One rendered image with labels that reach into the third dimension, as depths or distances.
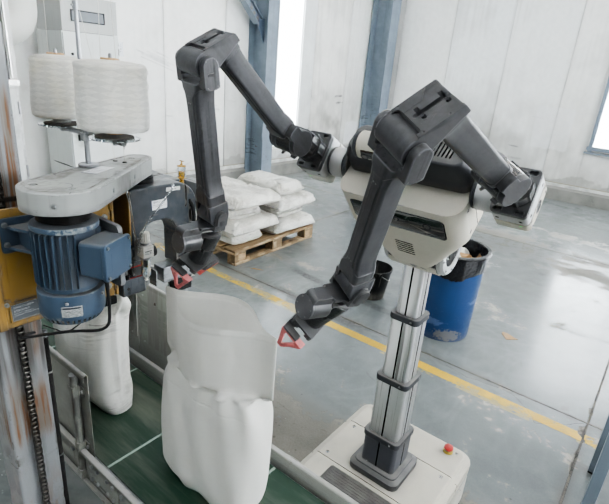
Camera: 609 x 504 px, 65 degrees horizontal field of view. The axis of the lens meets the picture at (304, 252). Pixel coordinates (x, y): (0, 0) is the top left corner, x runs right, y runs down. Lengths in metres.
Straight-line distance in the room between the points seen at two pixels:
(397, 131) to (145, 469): 1.47
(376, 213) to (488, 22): 8.64
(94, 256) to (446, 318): 2.67
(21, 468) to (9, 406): 0.23
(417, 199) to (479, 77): 8.09
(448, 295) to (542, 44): 6.36
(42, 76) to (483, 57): 8.44
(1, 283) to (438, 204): 1.11
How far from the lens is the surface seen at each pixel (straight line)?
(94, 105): 1.20
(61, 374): 1.90
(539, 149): 9.07
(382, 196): 0.82
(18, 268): 1.38
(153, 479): 1.84
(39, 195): 1.15
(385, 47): 9.89
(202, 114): 1.15
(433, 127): 0.75
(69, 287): 1.24
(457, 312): 3.43
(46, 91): 1.43
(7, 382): 1.58
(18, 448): 1.71
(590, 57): 8.96
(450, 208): 1.28
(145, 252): 1.47
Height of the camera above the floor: 1.70
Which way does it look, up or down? 21 degrees down
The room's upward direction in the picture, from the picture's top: 5 degrees clockwise
